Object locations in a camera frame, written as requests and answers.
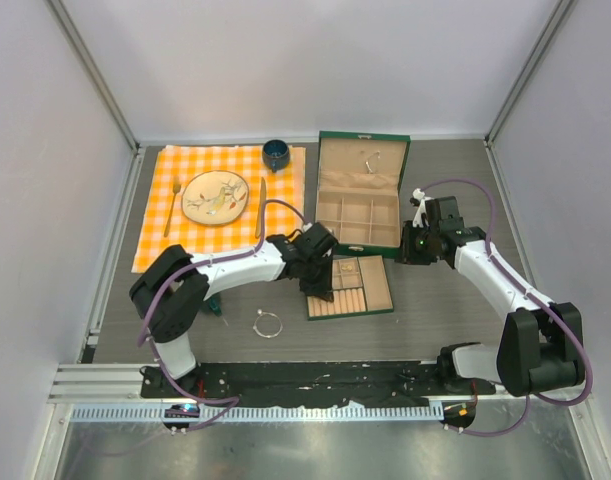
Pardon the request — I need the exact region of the green jewelry tray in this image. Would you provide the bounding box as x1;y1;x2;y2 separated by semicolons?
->
307;256;394;321

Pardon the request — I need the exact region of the silver bangle bracelet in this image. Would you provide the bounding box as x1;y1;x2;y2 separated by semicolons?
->
252;309;284;340

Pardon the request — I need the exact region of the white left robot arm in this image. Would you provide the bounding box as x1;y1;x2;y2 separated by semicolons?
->
129;222;338;399

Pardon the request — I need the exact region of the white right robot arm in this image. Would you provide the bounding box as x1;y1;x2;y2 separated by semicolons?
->
397;189;586;397

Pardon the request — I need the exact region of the green jewelry box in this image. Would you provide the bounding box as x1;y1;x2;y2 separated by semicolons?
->
315;131;411;259

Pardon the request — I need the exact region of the gold table knife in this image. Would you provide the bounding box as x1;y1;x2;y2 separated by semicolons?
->
255;177;267;239

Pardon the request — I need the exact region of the silver hook in lid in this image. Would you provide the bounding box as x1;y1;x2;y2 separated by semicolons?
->
365;151;380;175

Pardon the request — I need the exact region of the dark blue cup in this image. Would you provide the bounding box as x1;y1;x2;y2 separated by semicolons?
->
262;139;291;173

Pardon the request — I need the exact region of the white green paper cup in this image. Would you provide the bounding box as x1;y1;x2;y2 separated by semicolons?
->
203;294;222;317

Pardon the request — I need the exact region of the floral ceramic plate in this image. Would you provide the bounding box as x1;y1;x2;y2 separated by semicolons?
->
181;170;250;227

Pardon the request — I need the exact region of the orange checkered cloth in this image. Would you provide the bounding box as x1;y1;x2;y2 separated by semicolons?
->
131;145;306;273

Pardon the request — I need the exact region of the gold fork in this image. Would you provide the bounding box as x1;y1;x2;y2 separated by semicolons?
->
163;176;182;238

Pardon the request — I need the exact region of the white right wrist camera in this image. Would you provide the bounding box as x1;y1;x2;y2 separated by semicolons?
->
410;188;428;228

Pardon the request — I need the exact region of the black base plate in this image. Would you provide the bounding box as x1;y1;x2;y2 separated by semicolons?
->
139;360;497;409

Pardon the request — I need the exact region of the white slotted cable duct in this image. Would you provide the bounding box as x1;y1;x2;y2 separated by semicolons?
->
70;401;444;423

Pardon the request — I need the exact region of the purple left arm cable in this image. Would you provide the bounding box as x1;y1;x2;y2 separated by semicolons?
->
136;199;316;434

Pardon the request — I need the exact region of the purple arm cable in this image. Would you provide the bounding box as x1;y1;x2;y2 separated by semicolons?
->
136;199;316;434
417;177;595;436

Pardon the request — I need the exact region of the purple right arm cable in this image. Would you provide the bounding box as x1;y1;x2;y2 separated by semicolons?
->
417;177;595;436

